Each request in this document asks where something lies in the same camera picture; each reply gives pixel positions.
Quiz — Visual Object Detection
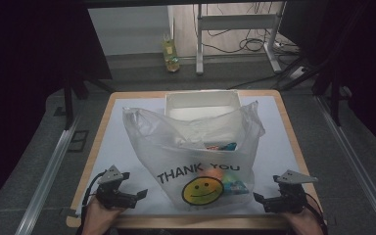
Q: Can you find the black metal stand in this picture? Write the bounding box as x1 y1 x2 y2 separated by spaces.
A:
312 57 345 127
62 71 116 131

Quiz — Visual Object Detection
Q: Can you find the white power strip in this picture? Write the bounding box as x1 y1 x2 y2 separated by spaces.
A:
288 66 308 80

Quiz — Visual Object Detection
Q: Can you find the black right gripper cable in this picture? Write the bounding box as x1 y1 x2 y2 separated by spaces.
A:
305 191 328 228

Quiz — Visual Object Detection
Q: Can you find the aluminium floor rail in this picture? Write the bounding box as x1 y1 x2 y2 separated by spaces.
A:
14 112 83 235
315 95 376 235

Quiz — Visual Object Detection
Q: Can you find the pale blue table mat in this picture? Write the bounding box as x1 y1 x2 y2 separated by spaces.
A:
74 95 314 218

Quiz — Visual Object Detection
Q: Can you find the white plastic bin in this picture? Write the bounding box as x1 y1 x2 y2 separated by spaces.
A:
164 89 243 122

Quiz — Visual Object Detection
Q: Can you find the blue chips packet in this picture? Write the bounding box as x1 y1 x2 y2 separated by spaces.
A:
196 140 252 199

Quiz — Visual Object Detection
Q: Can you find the person's right hand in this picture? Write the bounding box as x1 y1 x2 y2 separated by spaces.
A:
284 200 325 235

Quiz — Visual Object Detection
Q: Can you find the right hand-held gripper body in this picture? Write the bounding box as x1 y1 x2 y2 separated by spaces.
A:
262 168 319 214

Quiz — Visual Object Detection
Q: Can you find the yellow bottle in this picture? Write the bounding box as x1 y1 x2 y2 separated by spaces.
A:
162 31 181 73

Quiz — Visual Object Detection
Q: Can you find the person's left hand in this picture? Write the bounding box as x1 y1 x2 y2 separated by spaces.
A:
81 196 125 235

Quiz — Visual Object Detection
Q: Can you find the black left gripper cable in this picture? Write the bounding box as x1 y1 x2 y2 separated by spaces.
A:
81 169 108 213

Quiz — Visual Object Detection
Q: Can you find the white desk frame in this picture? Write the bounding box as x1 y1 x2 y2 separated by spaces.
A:
195 2 284 75

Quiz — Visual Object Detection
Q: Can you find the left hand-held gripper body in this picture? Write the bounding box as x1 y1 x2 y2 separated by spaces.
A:
95 164 139 211

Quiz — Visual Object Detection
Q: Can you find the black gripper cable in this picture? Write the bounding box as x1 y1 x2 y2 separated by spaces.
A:
81 169 108 213
305 191 328 228

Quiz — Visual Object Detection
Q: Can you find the tangle of black floor cables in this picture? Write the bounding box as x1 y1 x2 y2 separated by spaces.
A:
205 2 301 56

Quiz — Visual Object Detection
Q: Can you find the white plastic shopping bag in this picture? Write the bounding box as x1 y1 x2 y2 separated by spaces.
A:
121 100 266 212

